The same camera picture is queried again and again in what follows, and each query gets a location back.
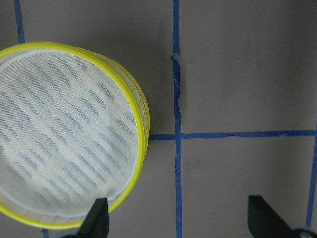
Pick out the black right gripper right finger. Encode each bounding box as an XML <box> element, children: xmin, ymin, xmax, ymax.
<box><xmin>248</xmin><ymin>195</ymin><xmax>297</xmax><ymax>238</ymax></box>

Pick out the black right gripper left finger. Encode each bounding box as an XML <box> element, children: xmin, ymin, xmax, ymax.
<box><xmin>78</xmin><ymin>198</ymin><xmax>109</xmax><ymax>238</ymax></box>

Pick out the yellow rimmed steamer layer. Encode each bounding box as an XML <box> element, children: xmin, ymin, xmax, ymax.
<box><xmin>86</xmin><ymin>50</ymin><xmax>150</xmax><ymax>201</ymax></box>
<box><xmin>0</xmin><ymin>42</ymin><xmax>138</xmax><ymax>230</ymax></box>

